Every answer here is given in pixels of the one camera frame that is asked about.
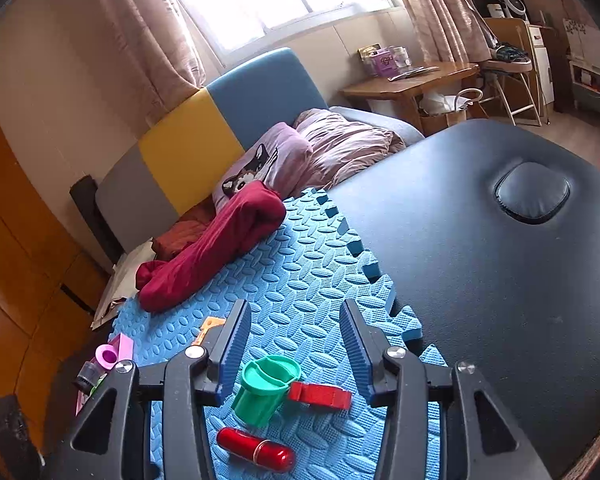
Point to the red metallic cylinder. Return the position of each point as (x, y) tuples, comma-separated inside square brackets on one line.
[(262, 452)]

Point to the purple cat pillow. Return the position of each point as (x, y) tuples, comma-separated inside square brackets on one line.
[(278, 159)]

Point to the wooden wardrobe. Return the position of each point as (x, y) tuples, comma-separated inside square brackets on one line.
[(49, 286)]

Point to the orange cube blocks piece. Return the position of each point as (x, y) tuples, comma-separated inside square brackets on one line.
[(209, 323)]

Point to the black rolled mat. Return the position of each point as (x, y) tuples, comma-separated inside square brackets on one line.
[(83, 194)]

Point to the red printed block piece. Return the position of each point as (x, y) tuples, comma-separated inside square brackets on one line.
[(324, 396)]

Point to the wooden side table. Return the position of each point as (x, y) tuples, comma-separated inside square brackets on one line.
[(404, 93)]

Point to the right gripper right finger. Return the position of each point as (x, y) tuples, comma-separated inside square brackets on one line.
[(365, 346)]

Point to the pink curtain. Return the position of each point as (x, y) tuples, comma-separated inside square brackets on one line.
[(155, 39)]

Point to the folding chair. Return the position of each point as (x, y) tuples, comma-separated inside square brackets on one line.
[(514, 86)]

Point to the green flanged plastic spool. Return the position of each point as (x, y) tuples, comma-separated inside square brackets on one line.
[(264, 384)]

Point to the white handled bag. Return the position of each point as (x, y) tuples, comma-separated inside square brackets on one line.
[(434, 103)]

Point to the grey yellow blue headboard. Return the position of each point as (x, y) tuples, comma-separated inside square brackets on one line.
[(177, 163)]

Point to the blue foam puzzle mat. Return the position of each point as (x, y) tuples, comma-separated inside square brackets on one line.
[(295, 282)]

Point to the black padded massage table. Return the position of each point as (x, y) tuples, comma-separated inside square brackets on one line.
[(520, 300)]

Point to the beige canvas bag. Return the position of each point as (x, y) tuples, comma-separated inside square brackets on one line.
[(121, 285)]

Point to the pink white shallow tray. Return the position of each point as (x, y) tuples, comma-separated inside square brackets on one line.
[(125, 349)]

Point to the pink storage box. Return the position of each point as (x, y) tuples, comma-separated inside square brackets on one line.
[(384, 61)]

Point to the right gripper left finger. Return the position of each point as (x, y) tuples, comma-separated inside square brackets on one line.
[(225, 355)]

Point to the black grey cylindrical cup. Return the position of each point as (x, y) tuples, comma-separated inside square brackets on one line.
[(88, 377)]

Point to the green white round toy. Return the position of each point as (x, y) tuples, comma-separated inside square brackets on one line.
[(101, 379)]

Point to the pinkish purple quilt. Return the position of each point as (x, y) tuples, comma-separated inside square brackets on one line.
[(346, 141)]

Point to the maroon folded garment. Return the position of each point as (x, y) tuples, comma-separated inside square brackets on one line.
[(250, 216)]

